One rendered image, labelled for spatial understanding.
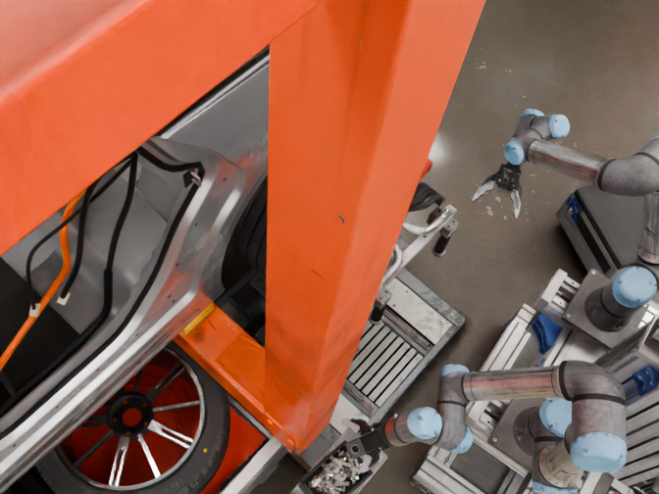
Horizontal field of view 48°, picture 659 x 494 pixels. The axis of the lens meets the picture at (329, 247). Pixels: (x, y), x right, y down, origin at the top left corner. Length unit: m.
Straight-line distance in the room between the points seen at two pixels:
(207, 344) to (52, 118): 2.09
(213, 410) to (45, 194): 2.17
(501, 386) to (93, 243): 1.24
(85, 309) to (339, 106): 1.77
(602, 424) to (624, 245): 1.67
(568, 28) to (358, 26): 3.77
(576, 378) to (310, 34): 1.25
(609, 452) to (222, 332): 1.29
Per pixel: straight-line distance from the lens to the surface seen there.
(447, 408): 1.99
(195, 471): 2.58
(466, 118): 3.88
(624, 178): 2.18
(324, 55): 0.77
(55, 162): 0.46
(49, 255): 2.57
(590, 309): 2.59
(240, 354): 2.42
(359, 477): 2.56
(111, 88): 0.45
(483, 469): 2.98
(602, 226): 3.36
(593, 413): 1.78
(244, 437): 2.83
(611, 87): 4.28
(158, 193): 2.27
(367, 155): 0.83
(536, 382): 1.89
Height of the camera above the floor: 3.04
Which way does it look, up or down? 64 degrees down
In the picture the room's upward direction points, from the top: 11 degrees clockwise
